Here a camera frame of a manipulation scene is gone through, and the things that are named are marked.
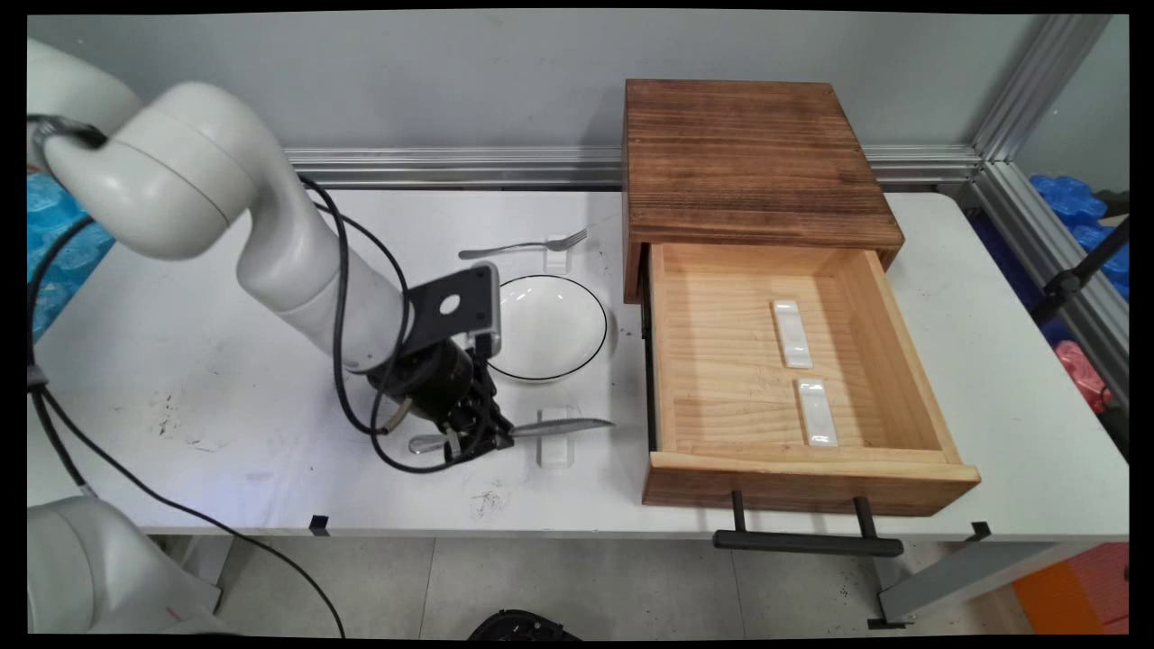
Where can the horizontal aluminium frame rail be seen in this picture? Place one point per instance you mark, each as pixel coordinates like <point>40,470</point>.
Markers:
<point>451,167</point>

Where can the white plate with black rim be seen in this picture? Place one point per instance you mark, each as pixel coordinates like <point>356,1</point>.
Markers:
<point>550,324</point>

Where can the slanted aluminium frame rail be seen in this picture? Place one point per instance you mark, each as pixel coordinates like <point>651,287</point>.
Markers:
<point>1055,261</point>

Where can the red foam piece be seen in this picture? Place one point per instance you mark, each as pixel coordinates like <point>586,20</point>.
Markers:
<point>1082,370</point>

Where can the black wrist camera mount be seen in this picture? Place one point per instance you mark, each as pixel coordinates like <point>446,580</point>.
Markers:
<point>451,306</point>

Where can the clear plastic cutlery rest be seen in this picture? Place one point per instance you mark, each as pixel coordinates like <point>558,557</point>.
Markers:
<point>554,451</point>
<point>559,263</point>

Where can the light wooden drawer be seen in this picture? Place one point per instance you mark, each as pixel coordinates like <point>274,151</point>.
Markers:
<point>721,361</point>

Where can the white ceramic cutlery rest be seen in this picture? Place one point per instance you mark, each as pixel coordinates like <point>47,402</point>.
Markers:
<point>792,333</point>
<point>818,415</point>

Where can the silver fork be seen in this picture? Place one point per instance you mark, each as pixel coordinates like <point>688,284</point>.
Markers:
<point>505,250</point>

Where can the dark brown wooden cabinet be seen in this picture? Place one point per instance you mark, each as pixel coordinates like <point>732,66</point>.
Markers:
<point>748,153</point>

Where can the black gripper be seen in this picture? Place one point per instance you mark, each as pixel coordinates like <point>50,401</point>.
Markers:
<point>424,379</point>

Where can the black tripod stand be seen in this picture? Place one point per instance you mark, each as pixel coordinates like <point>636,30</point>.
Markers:
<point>1068,284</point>

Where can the silver table knife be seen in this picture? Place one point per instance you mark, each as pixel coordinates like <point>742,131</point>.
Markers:
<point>568,425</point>

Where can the black tape marker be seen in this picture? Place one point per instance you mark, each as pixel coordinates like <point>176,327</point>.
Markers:
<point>319,525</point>
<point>981,531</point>

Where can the black round floor object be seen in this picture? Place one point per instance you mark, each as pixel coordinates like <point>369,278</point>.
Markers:
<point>523,626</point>

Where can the upright aluminium frame post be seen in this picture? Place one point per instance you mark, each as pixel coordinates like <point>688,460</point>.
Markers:
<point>1037,90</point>

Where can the blue foam pieces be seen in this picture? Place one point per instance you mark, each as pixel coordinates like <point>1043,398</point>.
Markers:
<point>1073,203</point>

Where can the black drawer slide rail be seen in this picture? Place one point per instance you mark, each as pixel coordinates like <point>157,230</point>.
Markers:
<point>647,361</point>

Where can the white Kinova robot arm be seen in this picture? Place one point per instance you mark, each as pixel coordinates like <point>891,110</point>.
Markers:
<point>180,162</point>

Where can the orange box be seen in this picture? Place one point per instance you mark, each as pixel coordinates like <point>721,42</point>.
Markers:
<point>1073,590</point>

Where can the blue bubble wrap sheet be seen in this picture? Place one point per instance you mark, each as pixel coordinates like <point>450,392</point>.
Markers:
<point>59,243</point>

